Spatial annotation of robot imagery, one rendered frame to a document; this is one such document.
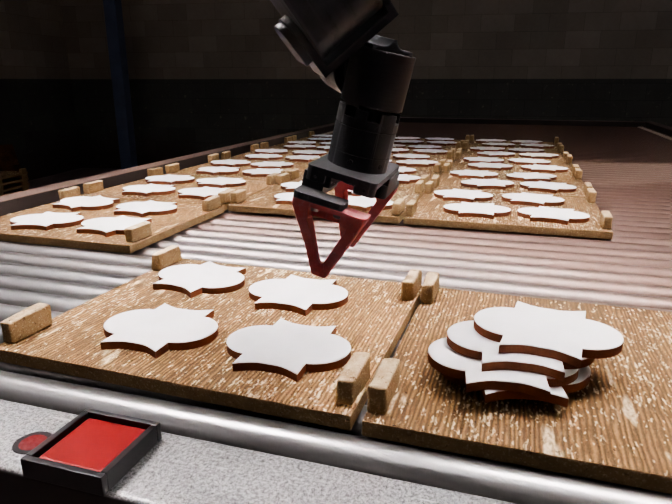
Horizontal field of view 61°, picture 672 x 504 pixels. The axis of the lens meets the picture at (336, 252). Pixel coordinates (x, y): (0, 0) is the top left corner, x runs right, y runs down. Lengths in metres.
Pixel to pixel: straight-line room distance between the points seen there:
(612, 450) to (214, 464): 0.32
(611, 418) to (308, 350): 0.29
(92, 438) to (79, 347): 0.17
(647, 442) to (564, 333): 0.12
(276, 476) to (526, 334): 0.26
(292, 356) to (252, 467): 0.14
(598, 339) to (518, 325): 0.07
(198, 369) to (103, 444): 0.12
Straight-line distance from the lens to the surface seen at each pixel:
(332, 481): 0.48
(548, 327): 0.59
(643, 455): 0.52
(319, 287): 0.77
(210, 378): 0.58
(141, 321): 0.70
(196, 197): 1.45
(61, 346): 0.70
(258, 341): 0.62
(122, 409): 0.59
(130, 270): 0.99
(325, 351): 0.60
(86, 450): 0.52
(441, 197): 1.43
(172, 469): 0.50
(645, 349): 0.71
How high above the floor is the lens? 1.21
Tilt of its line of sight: 17 degrees down
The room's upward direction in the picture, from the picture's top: straight up
